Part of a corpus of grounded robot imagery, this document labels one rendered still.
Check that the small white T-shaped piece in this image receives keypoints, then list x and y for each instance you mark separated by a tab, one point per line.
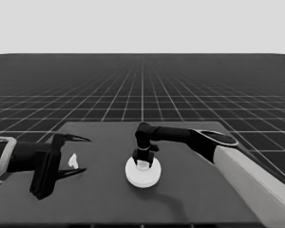
73	162

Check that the large thick white disc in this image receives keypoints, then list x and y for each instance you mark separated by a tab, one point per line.
142	179

